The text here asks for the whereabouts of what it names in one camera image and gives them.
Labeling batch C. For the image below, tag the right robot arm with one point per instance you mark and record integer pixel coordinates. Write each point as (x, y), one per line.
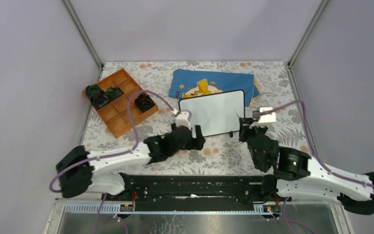
(298, 175)

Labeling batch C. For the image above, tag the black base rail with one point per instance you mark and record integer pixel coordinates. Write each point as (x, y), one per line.
(183, 193)

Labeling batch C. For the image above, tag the dark rolled fabric left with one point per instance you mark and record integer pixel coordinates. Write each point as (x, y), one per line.
(97, 96)

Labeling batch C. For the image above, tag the floral table cloth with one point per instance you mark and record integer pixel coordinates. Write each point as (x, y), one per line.
(222, 154)

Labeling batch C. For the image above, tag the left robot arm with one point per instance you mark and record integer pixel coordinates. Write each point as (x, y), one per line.
(83, 171)

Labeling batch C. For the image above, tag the dark rolled fabric right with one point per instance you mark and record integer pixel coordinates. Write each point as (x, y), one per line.
(144, 102)

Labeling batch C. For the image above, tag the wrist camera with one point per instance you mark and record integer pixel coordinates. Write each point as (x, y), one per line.
(263, 120)
(182, 118)

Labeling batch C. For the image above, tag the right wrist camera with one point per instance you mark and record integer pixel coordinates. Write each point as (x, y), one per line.
(263, 120)

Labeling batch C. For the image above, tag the orange compartment tray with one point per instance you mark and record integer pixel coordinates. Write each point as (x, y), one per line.
(118, 113)

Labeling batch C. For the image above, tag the dark rolled fabric middle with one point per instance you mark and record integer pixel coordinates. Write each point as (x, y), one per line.
(114, 92)

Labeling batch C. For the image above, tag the small whiteboard black frame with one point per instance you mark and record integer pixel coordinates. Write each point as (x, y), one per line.
(215, 113)

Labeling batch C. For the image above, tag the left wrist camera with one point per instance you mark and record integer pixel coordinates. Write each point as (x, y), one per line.
(182, 118)

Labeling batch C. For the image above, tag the dark rolled fabric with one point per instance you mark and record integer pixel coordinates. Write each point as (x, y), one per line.
(114, 92)
(97, 96)
(144, 102)

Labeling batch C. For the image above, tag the blue cartoon cloth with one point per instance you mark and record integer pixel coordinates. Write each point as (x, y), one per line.
(187, 84)

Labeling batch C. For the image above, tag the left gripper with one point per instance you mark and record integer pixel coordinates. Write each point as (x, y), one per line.
(195, 143)

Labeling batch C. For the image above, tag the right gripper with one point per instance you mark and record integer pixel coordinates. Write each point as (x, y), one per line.
(244, 125)

